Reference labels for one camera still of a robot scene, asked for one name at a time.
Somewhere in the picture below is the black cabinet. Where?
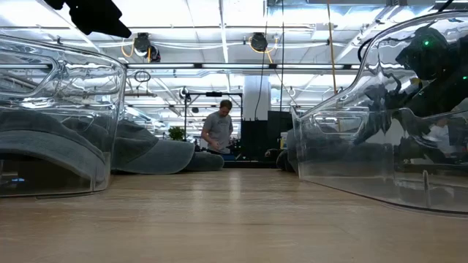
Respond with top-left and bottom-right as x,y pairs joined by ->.
241,110 -> 294,161

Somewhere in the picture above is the white building column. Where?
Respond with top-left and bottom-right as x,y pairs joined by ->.
243,75 -> 272,121

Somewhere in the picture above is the person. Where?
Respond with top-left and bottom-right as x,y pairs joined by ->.
200,99 -> 235,155
426,118 -> 458,158

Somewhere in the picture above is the thin black hanging cable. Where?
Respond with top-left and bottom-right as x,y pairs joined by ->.
279,0 -> 286,114

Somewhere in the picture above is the clear plastic tray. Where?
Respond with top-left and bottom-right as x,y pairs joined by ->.
0,34 -> 128,199
290,9 -> 468,217

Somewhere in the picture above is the black metal frame station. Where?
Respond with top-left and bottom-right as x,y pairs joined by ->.
184,91 -> 245,164

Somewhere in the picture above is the black aluminium table frame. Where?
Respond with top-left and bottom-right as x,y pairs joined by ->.
222,159 -> 279,169

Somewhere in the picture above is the black ceiling cable reel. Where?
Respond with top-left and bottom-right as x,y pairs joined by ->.
148,44 -> 162,64
132,31 -> 152,56
249,31 -> 269,53

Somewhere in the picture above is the large green background plant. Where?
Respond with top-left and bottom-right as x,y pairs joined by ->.
167,126 -> 186,142

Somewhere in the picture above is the long ceiling light strip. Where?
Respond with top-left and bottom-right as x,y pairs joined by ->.
126,62 -> 361,70

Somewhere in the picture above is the grey fabric cap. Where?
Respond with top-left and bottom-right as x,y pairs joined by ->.
109,119 -> 196,175
0,108 -> 111,186
181,150 -> 225,172

